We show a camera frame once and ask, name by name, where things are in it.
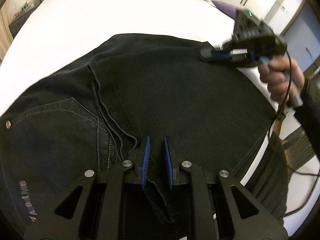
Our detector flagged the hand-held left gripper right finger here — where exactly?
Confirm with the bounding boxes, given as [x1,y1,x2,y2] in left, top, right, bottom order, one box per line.
[164,137,288,240]

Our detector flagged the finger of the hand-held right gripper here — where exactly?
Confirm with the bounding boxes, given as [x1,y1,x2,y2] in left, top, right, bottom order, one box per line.
[200,45,234,56]
[200,54,250,63]

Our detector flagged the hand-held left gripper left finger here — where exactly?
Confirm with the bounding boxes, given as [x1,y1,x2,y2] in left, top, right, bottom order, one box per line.
[24,136,152,240]

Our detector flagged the black denim pants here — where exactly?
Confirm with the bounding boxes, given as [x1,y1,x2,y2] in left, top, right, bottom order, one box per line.
[0,34,275,240]

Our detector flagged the person's right forearm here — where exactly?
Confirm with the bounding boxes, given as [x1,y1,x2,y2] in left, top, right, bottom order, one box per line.
[292,79,320,160]

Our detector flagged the person's right hand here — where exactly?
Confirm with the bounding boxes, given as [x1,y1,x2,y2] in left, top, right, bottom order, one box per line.
[257,56,305,103]

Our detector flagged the purple cushion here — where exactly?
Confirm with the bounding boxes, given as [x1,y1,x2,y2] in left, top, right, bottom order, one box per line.
[212,0,242,20]

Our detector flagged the grey door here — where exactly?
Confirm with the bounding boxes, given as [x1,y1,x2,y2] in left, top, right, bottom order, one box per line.
[280,0,320,80]

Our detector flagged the person's grey trousers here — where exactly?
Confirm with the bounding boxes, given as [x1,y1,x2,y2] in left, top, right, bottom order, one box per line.
[246,140,290,221]

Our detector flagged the bed with grey headboard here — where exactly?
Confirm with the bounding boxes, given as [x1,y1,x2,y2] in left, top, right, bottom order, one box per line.
[0,0,278,184]

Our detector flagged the wooden chair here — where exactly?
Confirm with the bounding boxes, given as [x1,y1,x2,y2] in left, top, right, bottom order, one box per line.
[274,116,317,173]

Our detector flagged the grey nightstand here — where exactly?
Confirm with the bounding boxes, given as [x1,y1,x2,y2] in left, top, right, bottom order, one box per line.
[9,5,40,37]

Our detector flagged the cream curtain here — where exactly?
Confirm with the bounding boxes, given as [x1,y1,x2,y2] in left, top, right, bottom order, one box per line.
[0,7,13,58]

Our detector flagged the black cable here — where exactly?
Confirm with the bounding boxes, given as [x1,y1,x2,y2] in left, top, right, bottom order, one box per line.
[267,44,320,217]

